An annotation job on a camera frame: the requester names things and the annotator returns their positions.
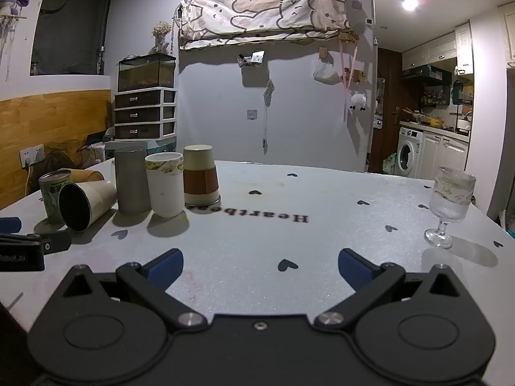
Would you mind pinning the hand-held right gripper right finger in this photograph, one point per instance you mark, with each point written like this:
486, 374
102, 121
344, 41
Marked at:
355, 270

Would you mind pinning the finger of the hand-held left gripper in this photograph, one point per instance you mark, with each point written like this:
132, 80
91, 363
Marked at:
9, 224
54, 243

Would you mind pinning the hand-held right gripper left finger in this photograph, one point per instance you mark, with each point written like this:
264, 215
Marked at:
165, 270

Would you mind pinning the paper cup with brown sleeve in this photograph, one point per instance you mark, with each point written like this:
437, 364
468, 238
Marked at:
201, 183

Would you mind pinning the white cup with dark inside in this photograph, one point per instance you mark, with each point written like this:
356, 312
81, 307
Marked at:
94, 197

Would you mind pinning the white cup with patterned rim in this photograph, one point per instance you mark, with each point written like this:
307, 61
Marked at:
164, 189

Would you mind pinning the green printed can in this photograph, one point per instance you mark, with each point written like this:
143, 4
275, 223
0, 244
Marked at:
50, 197

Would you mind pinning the white heart-print tablecloth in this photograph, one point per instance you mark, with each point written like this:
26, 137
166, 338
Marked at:
281, 241

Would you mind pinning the grey metal tumbler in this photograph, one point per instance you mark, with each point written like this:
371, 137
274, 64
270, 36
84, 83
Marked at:
132, 181

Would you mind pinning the green bag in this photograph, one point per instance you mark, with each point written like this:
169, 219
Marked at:
389, 165

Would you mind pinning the teal storage box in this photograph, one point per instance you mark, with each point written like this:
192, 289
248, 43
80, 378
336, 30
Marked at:
161, 148

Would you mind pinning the clear glass goblet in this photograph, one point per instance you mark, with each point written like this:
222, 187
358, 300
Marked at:
450, 195

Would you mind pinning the white washing machine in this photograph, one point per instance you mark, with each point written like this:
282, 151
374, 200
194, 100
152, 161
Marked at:
409, 152

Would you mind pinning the white kitchen base cabinet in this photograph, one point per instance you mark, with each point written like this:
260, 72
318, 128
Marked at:
444, 150

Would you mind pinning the white plastic drawer unit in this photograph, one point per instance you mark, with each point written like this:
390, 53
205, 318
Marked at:
145, 113

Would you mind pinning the white plush sheep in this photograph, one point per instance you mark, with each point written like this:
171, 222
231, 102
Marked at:
358, 102

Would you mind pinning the yellow pot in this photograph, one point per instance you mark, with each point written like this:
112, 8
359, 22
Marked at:
434, 122

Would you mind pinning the dark wooden door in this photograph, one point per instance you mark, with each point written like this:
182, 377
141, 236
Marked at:
388, 100

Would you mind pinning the glass fish tank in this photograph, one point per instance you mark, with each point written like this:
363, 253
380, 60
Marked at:
145, 73

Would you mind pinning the hanging grey brush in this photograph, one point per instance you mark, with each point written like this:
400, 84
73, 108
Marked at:
268, 96

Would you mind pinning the white plastic bag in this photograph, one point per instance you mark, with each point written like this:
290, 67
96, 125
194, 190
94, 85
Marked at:
324, 71

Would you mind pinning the dark window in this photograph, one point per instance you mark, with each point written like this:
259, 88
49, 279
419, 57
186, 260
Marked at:
68, 32

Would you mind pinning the black range hood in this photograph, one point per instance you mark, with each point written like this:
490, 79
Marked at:
427, 74

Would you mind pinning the vase of dried flowers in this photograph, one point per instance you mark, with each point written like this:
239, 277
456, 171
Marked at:
161, 34

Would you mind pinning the round ceiling light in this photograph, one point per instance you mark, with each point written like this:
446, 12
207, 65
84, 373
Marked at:
409, 4

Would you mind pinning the white wall socket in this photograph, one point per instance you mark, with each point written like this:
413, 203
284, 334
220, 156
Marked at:
32, 156

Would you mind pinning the small wall hook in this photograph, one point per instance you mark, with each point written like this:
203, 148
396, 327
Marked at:
252, 115

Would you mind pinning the small wall shelf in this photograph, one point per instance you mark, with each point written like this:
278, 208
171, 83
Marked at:
251, 59

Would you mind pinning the white kitchen wall cabinets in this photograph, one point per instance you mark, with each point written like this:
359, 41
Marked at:
438, 48

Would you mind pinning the printed cloth on wall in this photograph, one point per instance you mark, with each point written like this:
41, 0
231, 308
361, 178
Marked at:
261, 12

